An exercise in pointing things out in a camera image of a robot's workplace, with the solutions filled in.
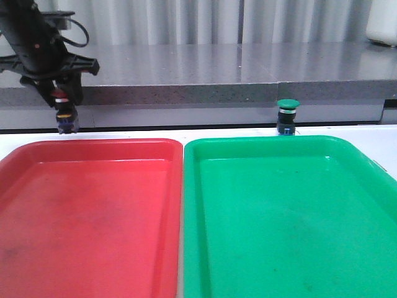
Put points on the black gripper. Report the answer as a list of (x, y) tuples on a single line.
[(40, 53)]

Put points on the red mushroom push button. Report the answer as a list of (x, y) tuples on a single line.
[(66, 113)]

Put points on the green mushroom push button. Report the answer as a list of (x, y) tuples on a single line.
[(286, 116)]

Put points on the red plastic tray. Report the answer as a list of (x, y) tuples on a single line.
[(91, 218)]

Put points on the green plastic tray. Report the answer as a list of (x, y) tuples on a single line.
[(287, 217)]

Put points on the grey stone counter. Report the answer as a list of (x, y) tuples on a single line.
[(237, 86)]

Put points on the white container in background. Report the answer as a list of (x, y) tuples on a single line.
[(381, 25)]

